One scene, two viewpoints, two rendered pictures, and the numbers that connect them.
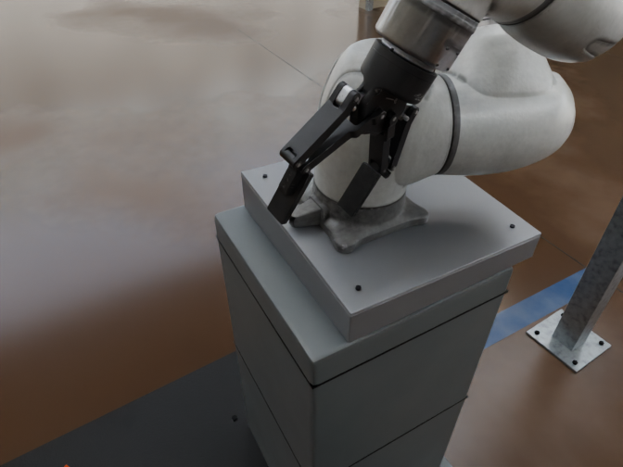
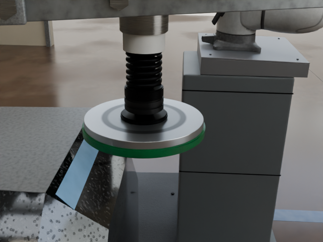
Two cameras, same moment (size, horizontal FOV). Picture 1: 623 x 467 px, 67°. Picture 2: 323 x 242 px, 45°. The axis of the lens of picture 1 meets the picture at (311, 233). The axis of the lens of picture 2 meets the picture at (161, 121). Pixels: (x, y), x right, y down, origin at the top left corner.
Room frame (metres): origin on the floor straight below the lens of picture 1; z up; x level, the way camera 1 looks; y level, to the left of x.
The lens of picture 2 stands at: (-0.81, -0.66, 1.19)
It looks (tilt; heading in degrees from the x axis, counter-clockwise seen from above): 23 degrees down; 32
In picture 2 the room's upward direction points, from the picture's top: 1 degrees clockwise
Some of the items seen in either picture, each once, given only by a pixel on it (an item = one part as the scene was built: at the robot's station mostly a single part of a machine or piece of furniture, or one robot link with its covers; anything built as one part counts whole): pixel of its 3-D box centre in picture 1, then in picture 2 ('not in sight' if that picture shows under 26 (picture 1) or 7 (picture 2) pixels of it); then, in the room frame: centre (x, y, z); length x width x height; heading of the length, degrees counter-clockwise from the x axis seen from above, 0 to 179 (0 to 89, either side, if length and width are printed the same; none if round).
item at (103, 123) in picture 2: not in sight; (143, 119); (-0.27, -0.29, 0.92); 0.21 x 0.21 x 0.01
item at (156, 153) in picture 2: not in sight; (143, 121); (-0.27, -0.29, 0.91); 0.22 x 0.22 x 0.04
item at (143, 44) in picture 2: not in sight; (143, 38); (-0.27, -0.29, 1.06); 0.07 x 0.07 x 0.04
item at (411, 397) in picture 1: (344, 367); (224, 150); (0.66, -0.08, 0.40); 0.50 x 0.50 x 0.80; 29
